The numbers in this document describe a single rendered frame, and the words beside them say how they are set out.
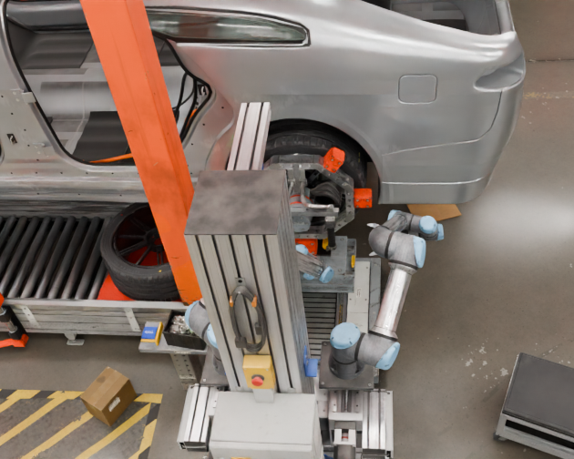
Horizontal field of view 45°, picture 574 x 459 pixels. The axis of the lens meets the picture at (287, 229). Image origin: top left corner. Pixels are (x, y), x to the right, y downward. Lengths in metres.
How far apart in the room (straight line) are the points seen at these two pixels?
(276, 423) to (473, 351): 1.86
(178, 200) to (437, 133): 1.24
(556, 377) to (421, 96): 1.47
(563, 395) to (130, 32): 2.47
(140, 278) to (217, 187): 1.96
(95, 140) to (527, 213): 2.73
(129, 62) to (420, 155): 1.49
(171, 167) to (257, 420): 1.11
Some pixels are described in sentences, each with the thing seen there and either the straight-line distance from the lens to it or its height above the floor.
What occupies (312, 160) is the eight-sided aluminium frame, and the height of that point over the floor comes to 1.12.
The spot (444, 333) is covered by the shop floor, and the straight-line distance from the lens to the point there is 4.07.
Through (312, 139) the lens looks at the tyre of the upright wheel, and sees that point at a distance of 3.41.
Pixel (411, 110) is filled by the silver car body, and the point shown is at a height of 1.35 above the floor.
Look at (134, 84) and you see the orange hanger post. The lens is 2.69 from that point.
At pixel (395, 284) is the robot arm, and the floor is 1.16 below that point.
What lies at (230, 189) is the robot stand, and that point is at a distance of 1.94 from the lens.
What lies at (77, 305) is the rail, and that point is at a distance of 4.02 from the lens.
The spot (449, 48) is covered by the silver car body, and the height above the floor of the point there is 1.65.
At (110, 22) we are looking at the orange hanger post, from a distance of 2.57.
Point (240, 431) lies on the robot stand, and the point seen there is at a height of 1.23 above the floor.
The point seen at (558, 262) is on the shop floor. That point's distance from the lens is 4.50.
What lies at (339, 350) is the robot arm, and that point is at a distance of 2.80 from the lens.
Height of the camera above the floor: 3.34
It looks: 47 degrees down
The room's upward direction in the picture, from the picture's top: 8 degrees counter-clockwise
